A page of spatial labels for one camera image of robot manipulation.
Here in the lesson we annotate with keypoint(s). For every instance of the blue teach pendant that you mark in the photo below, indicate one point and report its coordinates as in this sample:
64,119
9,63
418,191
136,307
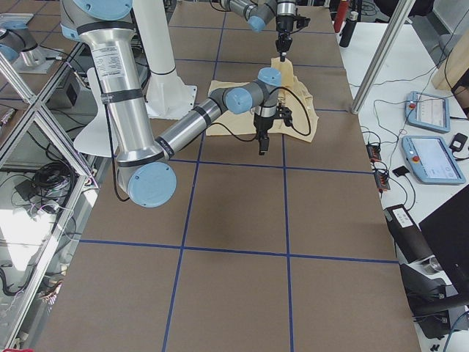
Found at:
428,112
431,160

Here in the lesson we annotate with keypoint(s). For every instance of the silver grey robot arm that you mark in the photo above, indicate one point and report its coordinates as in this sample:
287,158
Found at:
152,184
258,17

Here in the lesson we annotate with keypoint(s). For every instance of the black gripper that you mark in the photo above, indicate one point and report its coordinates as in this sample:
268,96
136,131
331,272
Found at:
283,23
262,125

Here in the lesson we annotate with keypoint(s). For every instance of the red bottle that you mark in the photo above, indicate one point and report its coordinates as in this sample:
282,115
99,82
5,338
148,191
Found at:
340,15

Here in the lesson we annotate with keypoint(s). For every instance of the blue teach pendant near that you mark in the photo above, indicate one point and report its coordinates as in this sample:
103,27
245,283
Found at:
431,160

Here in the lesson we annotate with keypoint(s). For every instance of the beige long-sleeve printed shirt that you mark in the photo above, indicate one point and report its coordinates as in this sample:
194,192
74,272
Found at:
293,95

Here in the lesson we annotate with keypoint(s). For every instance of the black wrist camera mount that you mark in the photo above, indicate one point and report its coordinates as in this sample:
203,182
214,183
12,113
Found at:
285,114
301,22

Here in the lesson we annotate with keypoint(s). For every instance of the aluminium frame post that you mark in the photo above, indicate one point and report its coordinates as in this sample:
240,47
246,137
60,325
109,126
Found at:
393,28

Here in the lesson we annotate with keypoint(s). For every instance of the black monitor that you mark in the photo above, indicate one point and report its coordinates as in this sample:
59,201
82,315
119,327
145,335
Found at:
446,232

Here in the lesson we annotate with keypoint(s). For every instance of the blue teach pendant far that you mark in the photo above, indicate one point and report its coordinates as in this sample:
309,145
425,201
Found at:
428,112

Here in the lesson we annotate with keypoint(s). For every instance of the black bottle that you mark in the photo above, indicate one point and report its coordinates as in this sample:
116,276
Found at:
348,30

